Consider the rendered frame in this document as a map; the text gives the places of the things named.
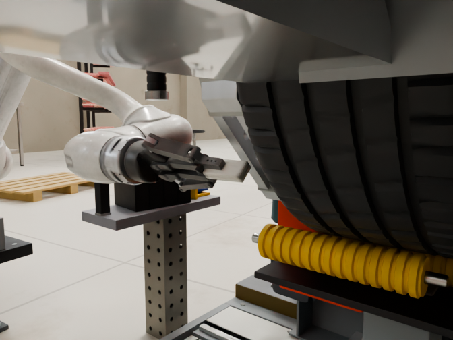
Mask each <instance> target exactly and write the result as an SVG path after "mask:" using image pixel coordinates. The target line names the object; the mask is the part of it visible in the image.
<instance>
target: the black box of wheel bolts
mask: <svg viewBox="0 0 453 340"><path fill-rule="evenodd" d="M114 194H115V204H116V205H117V206H121V207H123V208H127V209H129V210H132V211H135V212H140V211H143V210H151V209H155V208H163V207H167V206H174V205H179V204H187V203H190V202H191V190H186V191H185V192H182V191H181V190H179V184H178V183H176V182H175V181H173V182H169V181H166V180H163V179H162V180H160V181H158V182H156V183H141V184H139V185H131V184H126V183H114Z"/></svg>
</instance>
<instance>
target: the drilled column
mask: <svg viewBox="0 0 453 340"><path fill-rule="evenodd" d="M143 233H144V281H145V306H146V332H147V333H148V334H150V335H152V336H153V337H156V338H157V339H161V338H163V337H164V336H166V335H168V334H170V333H172V332H173V331H176V330H177V329H179V328H181V327H182V326H184V325H186V324H187V323H188V315H187V213H185V214H182V215H177V216H174V217H169V218H166V219H161V220H158V221H154V222H151V223H146V224H143Z"/></svg>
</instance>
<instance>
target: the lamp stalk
mask: <svg viewBox="0 0 453 340"><path fill-rule="evenodd" d="M94 191H95V207H96V212H95V214H96V215H99V216H105V215H110V214H111V212H110V194H109V184H107V183H94Z"/></svg>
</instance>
